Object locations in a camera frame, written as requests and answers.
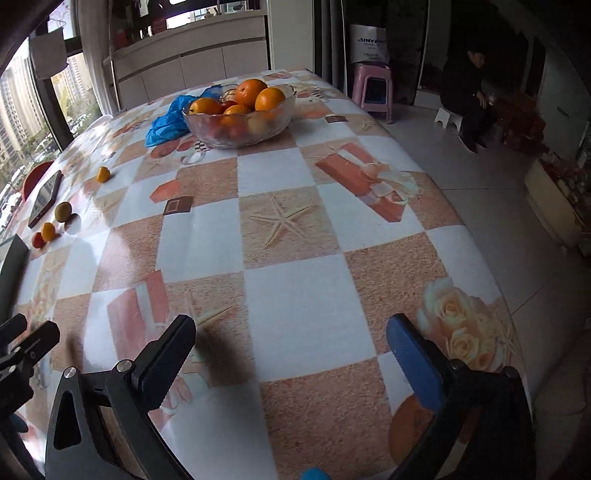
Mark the person's left hand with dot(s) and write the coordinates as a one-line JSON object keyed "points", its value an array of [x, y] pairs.
{"points": [[17, 422]]}

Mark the dark grey panel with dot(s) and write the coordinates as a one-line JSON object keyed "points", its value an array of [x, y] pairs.
{"points": [[11, 267]]}

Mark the white sofa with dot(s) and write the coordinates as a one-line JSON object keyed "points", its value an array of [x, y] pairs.
{"points": [[558, 364]]}

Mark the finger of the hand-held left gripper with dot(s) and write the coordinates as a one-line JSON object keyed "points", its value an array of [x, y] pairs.
{"points": [[10, 325], [39, 341]]}

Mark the red bottle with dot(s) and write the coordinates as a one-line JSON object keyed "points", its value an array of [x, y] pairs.
{"points": [[121, 38]]}

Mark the pink plastic stool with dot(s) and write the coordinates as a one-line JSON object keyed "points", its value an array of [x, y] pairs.
{"points": [[371, 69]]}

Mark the blue plastic bag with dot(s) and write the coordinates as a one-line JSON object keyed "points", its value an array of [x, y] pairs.
{"points": [[166, 124]]}

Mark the small red cherry tomato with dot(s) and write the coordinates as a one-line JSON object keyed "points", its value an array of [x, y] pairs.
{"points": [[37, 240]]}

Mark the white cabinet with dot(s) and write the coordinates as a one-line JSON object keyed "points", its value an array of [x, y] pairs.
{"points": [[194, 64]]}

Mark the pale yellow round fruit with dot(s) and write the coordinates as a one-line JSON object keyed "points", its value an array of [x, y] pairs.
{"points": [[258, 124]]}

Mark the black wall screen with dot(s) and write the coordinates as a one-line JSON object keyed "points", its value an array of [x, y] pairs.
{"points": [[503, 50]]}

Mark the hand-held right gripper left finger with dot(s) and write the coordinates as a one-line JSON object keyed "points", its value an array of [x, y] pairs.
{"points": [[166, 360]]}

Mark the round white stand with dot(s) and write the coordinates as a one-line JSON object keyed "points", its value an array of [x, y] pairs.
{"points": [[551, 203]]}

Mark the white shopping bag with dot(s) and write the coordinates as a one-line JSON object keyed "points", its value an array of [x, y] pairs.
{"points": [[368, 44]]}

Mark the brown kiwi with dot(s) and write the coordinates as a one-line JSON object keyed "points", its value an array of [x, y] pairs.
{"points": [[62, 211]]}

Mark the hanging grey towel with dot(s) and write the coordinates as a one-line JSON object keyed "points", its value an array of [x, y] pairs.
{"points": [[48, 53]]}

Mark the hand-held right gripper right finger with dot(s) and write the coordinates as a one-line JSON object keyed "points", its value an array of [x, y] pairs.
{"points": [[411, 364]]}

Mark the small orange kumquat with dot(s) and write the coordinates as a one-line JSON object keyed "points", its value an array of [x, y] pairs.
{"points": [[48, 229], [102, 174]]}

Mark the glass door shelf unit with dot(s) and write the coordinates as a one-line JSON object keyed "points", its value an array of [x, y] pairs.
{"points": [[406, 46]]}

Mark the clear glass bowl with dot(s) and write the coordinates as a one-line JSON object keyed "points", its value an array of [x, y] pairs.
{"points": [[217, 136]]}

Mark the grey curtain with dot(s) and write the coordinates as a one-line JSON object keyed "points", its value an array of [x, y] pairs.
{"points": [[328, 37]]}

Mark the stack of red gift boxes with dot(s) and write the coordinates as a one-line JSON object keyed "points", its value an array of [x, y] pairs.
{"points": [[521, 120]]}

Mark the small white stool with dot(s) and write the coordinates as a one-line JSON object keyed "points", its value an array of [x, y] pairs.
{"points": [[450, 119]]}

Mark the person's right hand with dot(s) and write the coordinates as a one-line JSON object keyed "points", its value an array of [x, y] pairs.
{"points": [[315, 474]]}

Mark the pile of packaged goods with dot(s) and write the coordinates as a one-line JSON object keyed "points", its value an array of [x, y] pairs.
{"points": [[570, 177]]}

